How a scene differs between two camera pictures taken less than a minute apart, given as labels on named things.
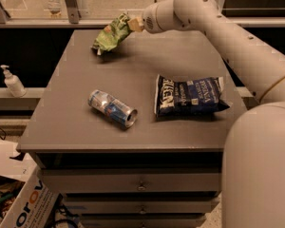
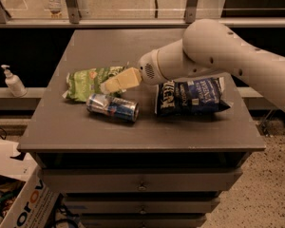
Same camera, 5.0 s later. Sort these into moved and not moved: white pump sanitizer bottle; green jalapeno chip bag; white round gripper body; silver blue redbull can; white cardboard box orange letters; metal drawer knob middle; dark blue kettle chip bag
Moved: silver blue redbull can; white round gripper body; green jalapeno chip bag
Not moved: white pump sanitizer bottle; dark blue kettle chip bag; white cardboard box orange letters; metal drawer knob middle
